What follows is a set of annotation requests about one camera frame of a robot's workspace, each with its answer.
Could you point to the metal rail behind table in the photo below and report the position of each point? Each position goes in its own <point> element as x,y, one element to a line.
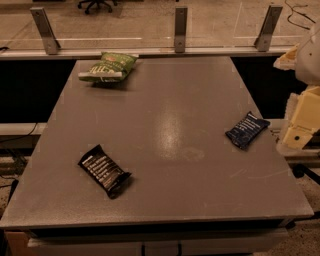
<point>82,54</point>

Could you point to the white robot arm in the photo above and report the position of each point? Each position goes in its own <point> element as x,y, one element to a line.
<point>307,68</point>

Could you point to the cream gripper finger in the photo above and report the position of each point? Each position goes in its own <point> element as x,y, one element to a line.
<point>291,104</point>
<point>287,61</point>

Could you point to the middle metal bracket post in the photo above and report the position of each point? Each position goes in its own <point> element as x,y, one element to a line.
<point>180,29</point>

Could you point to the left metal bracket post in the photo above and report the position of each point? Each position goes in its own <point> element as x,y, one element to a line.
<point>50,43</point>

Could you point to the right metal bracket post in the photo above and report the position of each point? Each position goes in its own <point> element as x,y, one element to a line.
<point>263,41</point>

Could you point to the black office chair base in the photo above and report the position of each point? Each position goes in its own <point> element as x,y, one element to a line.
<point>97,3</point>

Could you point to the green jalapeno chip bag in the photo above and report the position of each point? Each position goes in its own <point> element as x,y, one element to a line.
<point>112,67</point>

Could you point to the blue rxbar wrapper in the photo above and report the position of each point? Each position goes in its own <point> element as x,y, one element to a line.
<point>246,130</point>

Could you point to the black rxbar chocolate bar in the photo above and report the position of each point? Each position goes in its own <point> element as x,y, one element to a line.
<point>104,171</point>

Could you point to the metal bracket post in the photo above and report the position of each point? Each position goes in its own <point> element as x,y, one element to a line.
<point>263,41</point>
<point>180,29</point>
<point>50,43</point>

